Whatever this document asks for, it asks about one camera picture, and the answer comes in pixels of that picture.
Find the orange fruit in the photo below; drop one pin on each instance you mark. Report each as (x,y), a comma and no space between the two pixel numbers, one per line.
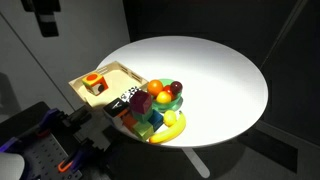
(155,87)

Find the yellow round fruit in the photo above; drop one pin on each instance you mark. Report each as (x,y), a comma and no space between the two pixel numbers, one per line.
(163,97)

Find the orange block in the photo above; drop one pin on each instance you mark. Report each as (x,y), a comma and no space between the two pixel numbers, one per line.
(128,121)

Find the multicoloured cube with orange circle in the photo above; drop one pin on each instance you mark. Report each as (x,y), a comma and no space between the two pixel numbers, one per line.
(93,80)

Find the white table leg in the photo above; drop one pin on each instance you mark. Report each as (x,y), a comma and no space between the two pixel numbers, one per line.
(196,163)

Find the wooden tray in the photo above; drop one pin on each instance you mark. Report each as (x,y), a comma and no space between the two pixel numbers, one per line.
(116,83)

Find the yellow banana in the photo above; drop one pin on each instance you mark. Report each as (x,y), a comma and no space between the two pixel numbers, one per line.
(170,133)

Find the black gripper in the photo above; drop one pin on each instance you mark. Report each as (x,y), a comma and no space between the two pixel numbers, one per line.
(48,26)

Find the yellow lemon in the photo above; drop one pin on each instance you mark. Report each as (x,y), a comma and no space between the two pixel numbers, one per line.
(170,118)

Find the black box with white mark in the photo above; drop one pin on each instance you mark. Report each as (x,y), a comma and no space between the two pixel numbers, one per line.
(115,106)

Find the white rounded base housing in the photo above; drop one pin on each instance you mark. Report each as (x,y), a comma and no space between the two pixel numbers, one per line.
(10,166)

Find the dark purple plum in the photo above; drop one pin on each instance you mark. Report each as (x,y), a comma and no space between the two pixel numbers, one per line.
(176,87)

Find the red apple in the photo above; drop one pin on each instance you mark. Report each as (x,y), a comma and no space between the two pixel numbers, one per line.
(168,89)

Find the lime green block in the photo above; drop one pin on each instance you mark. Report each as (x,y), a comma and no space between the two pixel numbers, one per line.
(143,130)

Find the black white patterned box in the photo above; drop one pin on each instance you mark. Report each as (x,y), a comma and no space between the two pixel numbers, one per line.
(128,94)

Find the grey perforated mounting plate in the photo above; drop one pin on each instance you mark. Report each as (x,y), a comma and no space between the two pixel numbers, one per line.
(46,156)

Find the blue block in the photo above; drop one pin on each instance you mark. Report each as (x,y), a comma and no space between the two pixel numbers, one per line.
(156,120)

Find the green bowl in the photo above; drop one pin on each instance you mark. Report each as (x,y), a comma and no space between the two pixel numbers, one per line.
(165,106)

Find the purple clamp with red trigger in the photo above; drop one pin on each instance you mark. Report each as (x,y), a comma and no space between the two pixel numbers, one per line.
(50,118)

